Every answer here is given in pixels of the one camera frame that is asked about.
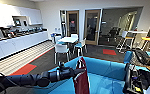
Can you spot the red white jacket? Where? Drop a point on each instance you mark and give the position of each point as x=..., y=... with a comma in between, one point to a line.
x=81, y=81

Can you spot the white chair blue seat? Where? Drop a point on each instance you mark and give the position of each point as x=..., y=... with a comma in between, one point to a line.
x=59, y=39
x=62, y=49
x=80, y=45
x=74, y=35

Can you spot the blue sofa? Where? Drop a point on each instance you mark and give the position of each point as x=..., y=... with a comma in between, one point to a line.
x=107, y=70

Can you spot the blue white bin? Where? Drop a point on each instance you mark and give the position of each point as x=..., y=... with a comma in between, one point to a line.
x=52, y=36

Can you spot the wooden glass door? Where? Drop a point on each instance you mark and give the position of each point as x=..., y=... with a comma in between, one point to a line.
x=72, y=23
x=92, y=26

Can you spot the white tall shelf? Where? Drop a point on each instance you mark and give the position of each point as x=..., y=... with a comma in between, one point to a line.
x=62, y=23

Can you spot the black office chair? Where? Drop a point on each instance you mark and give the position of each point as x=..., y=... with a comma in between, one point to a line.
x=114, y=33
x=129, y=78

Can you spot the white bar stool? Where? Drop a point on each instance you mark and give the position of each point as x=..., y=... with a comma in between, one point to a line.
x=124, y=36

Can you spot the white base kitchen cabinets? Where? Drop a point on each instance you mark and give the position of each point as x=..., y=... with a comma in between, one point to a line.
x=14, y=43

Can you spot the high white table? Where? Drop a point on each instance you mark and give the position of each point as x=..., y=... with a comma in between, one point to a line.
x=136, y=32

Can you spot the yellow bar stool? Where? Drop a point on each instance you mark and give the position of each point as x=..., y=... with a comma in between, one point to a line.
x=147, y=39

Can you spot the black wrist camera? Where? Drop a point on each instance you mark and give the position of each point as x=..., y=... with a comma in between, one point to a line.
x=61, y=65

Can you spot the white wall kitchen cabinets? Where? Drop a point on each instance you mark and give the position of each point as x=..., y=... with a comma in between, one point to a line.
x=11, y=15

